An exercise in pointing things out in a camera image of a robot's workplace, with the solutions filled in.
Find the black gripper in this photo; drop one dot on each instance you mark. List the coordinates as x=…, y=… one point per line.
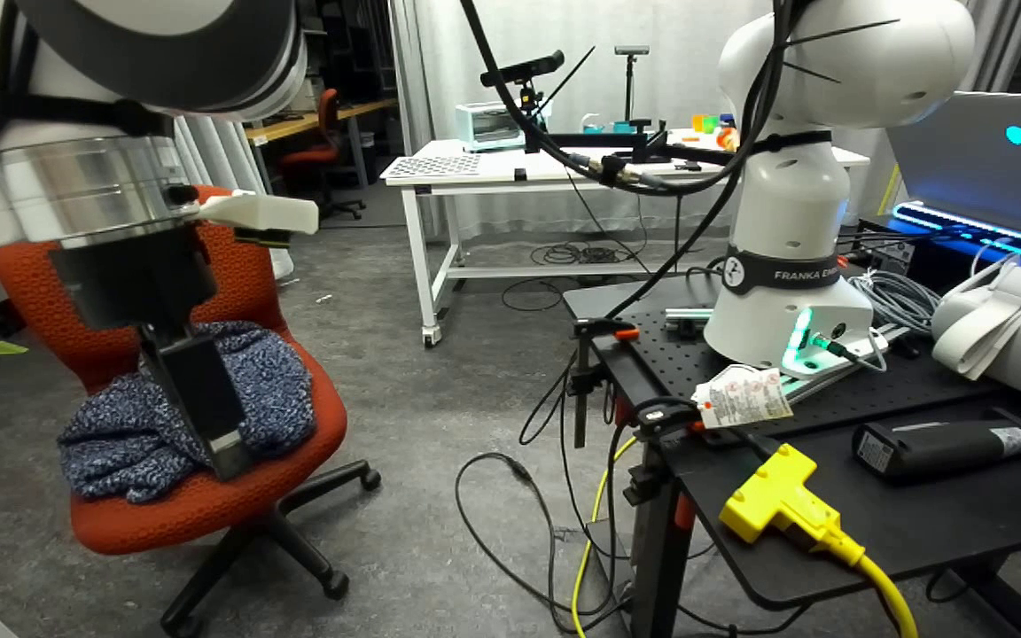
x=133, y=285

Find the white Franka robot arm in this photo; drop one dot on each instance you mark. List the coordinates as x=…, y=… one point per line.
x=789, y=225

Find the blue knit sweater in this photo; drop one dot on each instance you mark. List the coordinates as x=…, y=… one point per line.
x=120, y=438

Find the orange office chair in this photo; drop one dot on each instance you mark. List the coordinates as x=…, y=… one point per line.
x=284, y=471

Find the yellow floor scrap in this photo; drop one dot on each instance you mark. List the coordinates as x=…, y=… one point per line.
x=8, y=348

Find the white curtain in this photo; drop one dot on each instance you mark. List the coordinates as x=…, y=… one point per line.
x=222, y=154

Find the white metal table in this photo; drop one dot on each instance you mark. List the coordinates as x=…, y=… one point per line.
x=415, y=259

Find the red office chair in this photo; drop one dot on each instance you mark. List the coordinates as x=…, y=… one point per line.
x=327, y=127

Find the wooden desk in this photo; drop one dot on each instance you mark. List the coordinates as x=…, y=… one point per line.
x=353, y=111

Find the white keyboard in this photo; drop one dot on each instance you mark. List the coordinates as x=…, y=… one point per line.
x=425, y=167

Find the white plastic box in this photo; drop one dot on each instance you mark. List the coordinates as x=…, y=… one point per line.
x=489, y=127

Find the black metal table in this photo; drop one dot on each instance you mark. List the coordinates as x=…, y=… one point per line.
x=657, y=567

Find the black pole stand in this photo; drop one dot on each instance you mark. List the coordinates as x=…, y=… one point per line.
x=633, y=82

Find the white crumpled packet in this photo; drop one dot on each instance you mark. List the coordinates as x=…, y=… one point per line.
x=743, y=393

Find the colourful toy blocks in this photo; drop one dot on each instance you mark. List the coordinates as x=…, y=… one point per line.
x=707, y=127

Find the black power brick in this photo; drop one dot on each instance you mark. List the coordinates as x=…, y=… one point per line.
x=948, y=447

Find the white grey VR headset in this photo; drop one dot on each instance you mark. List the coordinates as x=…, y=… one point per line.
x=1007, y=337

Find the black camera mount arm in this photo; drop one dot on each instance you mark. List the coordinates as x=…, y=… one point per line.
x=531, y=111

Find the black stereo camera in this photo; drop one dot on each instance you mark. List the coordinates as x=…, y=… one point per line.
x=523, y=69

